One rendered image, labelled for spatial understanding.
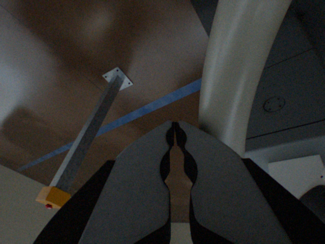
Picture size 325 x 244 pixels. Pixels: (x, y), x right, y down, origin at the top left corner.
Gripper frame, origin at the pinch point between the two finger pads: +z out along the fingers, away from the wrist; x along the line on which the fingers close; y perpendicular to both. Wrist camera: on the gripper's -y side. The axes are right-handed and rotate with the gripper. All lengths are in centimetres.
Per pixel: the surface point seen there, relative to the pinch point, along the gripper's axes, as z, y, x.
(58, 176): 65, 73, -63
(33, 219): 266, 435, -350
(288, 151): 40, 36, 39
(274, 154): 41, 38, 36
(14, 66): 171, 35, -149
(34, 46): 156, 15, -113
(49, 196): 53, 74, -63
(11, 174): 320, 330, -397
